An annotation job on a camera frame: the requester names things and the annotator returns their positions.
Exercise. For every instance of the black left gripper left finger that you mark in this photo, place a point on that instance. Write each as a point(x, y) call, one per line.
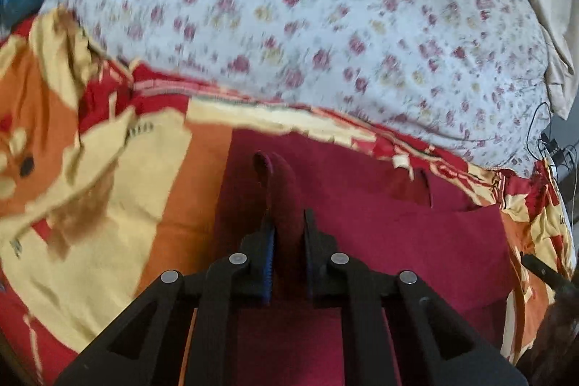
point(180, 330)

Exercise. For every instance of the white floral quilt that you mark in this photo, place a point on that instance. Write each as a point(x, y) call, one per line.
point(464, 75)

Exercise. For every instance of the dark red garment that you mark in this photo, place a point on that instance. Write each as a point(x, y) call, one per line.
point(391, 219)

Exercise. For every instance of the orange cream red fleece blanket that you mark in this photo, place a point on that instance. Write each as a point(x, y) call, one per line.
point(111, 174)

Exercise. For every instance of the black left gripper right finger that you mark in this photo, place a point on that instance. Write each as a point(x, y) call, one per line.
point(396, 330)

